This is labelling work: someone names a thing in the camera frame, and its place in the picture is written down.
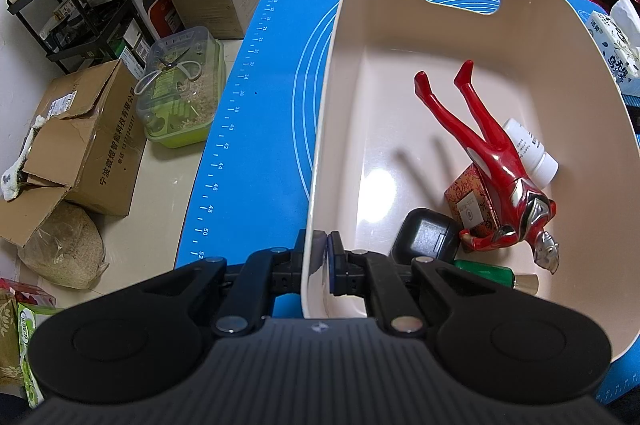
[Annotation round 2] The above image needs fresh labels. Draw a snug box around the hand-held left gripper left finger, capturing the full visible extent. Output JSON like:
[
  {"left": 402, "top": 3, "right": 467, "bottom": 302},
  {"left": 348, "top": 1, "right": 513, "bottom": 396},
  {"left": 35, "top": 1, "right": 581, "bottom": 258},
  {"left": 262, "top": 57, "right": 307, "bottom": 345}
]
[{"left": 130, "top": 229, "right": 308, "bottom": 337}]

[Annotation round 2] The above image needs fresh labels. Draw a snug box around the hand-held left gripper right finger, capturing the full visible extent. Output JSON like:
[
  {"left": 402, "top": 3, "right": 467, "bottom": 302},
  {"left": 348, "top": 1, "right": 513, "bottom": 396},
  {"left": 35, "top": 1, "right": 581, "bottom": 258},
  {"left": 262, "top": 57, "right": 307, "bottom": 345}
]
[{"left": 326, "top": 231, "right": 505, "bottom": 339}]

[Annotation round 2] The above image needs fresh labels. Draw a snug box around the black earbud case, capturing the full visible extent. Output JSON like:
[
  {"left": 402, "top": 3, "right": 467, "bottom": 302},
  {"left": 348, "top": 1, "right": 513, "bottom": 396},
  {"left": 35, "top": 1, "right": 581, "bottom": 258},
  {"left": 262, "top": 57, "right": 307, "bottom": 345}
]
[{"left": 390, "top": 208, "right": 461, "bottom": 263}]

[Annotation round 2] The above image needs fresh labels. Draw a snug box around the brown patterned small box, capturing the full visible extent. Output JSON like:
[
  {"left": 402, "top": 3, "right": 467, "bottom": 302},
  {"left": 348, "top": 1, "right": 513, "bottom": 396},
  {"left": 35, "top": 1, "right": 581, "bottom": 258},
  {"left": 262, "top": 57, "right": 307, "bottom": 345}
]
[{"left": 444, "top": 162, "right": 501, "bottom": 240}]

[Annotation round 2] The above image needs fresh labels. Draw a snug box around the green bottle with silver cap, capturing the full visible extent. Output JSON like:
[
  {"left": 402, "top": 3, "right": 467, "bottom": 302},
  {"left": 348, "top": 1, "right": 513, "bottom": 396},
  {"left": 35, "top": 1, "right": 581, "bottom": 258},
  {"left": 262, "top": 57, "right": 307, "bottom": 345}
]
[{"left": 454, "top": 259, "right": 540, "bottom": 295}]

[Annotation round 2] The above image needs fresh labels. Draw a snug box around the pink plastic basket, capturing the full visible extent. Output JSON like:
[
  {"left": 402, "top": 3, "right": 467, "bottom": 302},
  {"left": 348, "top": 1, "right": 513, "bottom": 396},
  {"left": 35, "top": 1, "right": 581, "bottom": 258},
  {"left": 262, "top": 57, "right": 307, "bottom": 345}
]
[{"left": 300, "top": 0, "right": 640, "bottom": 363}]

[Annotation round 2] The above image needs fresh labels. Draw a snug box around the red toy figure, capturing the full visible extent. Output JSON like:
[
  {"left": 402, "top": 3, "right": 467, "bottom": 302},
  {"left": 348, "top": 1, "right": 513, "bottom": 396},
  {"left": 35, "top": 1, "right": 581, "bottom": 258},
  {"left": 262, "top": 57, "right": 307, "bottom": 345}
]
[{"left": 414, "top": 59, "right": 560, "bottom": 276}]

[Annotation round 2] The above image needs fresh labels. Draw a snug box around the white pill bottle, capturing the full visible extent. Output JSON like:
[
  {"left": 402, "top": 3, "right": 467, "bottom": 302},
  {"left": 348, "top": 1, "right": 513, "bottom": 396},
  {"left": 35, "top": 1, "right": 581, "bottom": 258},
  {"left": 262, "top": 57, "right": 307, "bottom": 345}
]
[{"left": 501, "top": 117, "right": 559, "bottom": 184}]

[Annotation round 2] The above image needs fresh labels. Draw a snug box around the blue silicone mat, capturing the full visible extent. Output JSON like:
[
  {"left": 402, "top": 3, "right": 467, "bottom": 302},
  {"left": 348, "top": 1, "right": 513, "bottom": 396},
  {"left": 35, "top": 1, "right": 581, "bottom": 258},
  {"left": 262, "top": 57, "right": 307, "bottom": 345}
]
[{"left": 172, "top": 0, "right": 640, "bottom": 406}]

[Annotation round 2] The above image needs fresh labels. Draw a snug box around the green cage with clear lid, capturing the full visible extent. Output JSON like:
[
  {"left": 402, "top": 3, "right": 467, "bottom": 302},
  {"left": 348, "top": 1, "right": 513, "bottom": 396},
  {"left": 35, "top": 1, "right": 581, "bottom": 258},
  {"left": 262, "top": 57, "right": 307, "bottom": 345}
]
[{"left": 134, "top": 26, "right": 226, "bottom": 149}]

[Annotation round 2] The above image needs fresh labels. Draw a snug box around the bag of wood shavings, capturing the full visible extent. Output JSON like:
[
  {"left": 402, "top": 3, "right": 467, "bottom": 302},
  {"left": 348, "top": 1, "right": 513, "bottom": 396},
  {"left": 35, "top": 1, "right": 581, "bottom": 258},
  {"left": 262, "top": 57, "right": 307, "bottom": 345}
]
[{"left": 17, "top": 200, "right": 110, "bottom": 291}]

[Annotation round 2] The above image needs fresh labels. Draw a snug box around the torn open cardboard box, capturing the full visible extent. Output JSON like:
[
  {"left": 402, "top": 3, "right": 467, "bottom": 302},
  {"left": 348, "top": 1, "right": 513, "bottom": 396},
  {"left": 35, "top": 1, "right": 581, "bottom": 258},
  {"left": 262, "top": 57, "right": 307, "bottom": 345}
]
[{"left": 0, "top": 59, "right": 148, "bottom": 248}]

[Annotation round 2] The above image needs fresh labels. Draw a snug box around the green and white packet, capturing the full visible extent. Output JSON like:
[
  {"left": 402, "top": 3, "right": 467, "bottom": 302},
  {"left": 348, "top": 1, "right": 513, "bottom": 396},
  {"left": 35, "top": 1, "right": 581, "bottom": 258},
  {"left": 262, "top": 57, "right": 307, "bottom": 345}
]
[{"left": 17, "top": 300, "right": 58, "bottom": 408}]

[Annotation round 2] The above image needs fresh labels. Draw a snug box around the gold patterned bag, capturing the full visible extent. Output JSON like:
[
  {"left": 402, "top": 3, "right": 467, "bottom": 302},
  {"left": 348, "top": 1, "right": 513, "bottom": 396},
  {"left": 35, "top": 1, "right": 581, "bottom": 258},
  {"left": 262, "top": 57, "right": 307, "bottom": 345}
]
[{"left": 0, "top": 292, "right": 26, "bottom": 386}]

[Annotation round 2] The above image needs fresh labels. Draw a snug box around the white rag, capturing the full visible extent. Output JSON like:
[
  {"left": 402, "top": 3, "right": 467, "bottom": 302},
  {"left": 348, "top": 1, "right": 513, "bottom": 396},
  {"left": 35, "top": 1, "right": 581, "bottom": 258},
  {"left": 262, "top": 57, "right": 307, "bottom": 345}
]
[{"left": 0, "top": 115, "right": 41, "bottom": 200}]

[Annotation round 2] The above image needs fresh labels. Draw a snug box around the white patterned tissue box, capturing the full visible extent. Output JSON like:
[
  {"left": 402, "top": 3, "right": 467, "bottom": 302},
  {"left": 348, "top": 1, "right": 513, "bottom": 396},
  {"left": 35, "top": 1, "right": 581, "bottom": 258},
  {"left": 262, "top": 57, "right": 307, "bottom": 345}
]
[{"left": 586, "top": 0, "right": 640, "bottom": 96}]

